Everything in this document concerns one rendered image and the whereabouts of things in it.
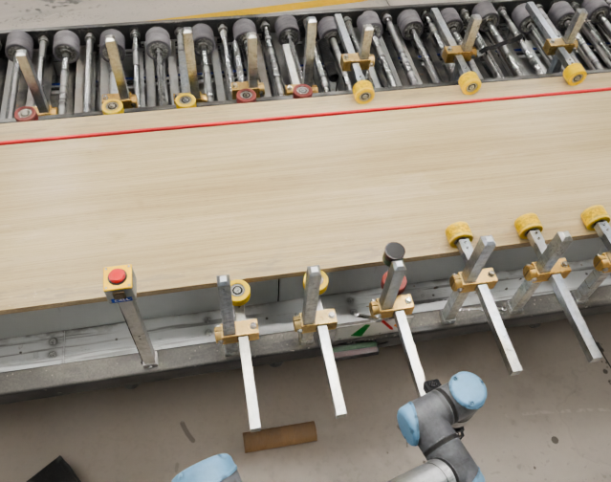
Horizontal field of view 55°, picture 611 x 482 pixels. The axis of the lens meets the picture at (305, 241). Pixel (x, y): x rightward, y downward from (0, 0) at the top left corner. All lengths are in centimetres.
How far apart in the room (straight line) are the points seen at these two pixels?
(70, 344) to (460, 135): 162
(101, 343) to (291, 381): 92
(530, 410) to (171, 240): 175
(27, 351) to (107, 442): 65
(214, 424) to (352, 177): 121
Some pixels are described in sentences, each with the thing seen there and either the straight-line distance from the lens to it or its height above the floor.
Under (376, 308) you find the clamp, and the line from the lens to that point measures 189.
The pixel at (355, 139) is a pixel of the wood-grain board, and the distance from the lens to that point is 228.
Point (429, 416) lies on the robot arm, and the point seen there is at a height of 119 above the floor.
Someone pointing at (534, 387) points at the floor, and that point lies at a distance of 293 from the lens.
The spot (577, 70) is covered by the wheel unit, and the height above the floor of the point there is 98.
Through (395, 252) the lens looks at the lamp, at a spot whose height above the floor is 111.
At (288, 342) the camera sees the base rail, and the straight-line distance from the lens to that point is 199.
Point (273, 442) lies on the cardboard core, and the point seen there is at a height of 7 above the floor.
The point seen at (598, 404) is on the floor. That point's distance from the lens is 303.
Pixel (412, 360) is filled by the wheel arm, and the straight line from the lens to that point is 184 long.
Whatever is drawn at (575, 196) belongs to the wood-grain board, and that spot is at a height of 90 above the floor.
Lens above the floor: 250
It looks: 55 degrees down
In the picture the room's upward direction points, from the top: 5 degrees clockwise
